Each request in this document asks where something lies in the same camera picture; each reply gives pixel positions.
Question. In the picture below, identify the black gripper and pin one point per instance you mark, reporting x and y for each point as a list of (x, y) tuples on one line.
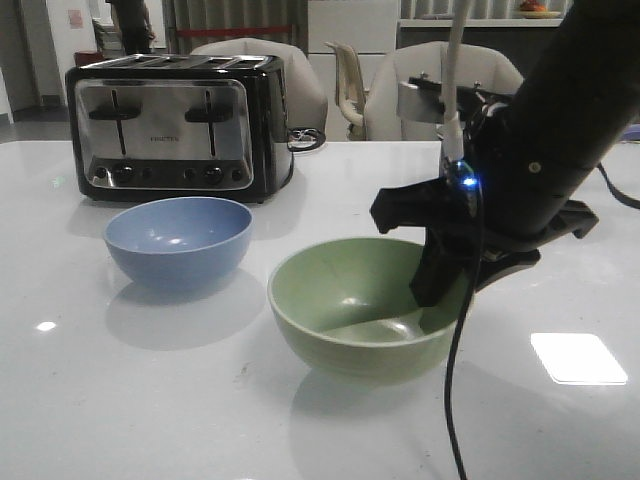
[(519, 183)]

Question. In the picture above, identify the green bowl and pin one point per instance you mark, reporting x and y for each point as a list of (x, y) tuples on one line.
[(345, 307)]

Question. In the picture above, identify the blue bowl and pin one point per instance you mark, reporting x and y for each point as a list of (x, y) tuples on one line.
[(180, 244)]

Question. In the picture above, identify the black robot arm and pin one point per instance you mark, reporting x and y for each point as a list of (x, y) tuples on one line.
[(588, 76)]

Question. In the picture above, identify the beige upholstered chair right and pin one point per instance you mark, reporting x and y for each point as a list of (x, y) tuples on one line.
[(393, 112)]

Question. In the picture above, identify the beige upholstered chair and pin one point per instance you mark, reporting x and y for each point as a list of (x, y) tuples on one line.
[(393, 112), (307, 102)]

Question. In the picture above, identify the cream plastic chair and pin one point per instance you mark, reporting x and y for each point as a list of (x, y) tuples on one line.
[(350, 94)]

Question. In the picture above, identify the beige upholstered chair left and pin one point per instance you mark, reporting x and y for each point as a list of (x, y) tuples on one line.
[(307, 102)]

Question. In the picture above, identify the fruit bowl on counter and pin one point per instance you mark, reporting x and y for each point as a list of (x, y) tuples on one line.
[(531, 9)]

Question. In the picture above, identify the black and chrome toaster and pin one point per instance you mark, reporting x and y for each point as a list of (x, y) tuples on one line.
[(146, 127)]

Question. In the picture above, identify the person in dark clothes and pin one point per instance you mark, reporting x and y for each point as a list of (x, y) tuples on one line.
[(131, 19)]

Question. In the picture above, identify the red bin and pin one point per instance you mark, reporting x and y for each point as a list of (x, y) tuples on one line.
[(83, 58)]

